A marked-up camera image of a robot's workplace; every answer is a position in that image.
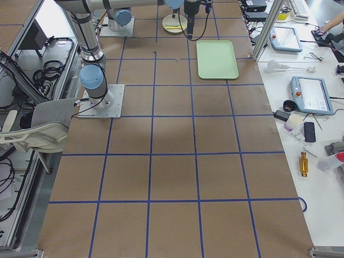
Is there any black power adapter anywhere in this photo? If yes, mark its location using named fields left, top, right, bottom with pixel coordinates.
left=273, top=110, right=291, bottom=122

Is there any white keyboard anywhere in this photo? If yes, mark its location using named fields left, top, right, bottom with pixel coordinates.
left=285, top=0, right=309, bottom=20

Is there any aluminium frame post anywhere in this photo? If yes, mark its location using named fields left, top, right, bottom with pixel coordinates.
left=252, top=0, right=284, bottom=61

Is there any lower blue teach pendant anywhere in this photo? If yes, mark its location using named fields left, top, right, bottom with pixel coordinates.
left=290, top=76, right=334, bottom=116

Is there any yellow plastic fork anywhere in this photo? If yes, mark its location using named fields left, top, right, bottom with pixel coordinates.
left=165, top=25, right=182, bottom=30

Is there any gold metal cylinder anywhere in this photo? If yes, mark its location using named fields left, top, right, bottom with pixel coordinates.
left=299, top=152, right=309, bottom=177

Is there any upper blue teach pendant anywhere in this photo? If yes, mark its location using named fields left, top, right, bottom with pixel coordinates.
left=270, top=26, right=303, bottom=53

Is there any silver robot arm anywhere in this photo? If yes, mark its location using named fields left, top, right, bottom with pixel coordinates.
left=56, top=1, right=200, bottom=112

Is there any grey office chair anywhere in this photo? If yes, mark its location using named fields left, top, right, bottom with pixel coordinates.
left=1, top=98, right=77, bottom=153

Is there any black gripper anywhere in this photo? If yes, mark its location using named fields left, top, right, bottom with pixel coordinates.
left=183, top=0, right=200, bottom=38

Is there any blue teach pendant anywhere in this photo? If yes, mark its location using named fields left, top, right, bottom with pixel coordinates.
left=290, top=76, right=334, bottom=116
left=270, top=26, right=303, bottom=53

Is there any cream round plate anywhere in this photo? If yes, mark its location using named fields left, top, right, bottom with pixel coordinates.
left=162, top=14, right=188, bottom=33

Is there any light green tray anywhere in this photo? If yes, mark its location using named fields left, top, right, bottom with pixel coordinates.
left=196, top=40, right=239, bottom=80

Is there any white paper cup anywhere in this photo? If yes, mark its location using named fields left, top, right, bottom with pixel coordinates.
left=284, top=114, right=303, bottom=131

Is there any black smartphone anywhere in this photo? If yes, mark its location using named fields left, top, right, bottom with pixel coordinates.
left=304, top=122, right=316, bottom=143

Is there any yellow container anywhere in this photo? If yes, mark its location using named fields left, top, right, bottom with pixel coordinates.
left=277, top=7, right=291, bottom=20

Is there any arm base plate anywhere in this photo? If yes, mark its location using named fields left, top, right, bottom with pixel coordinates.
left=99, top=17, right=135, bottom=38
left=77, top=84, right=125, bottom=119

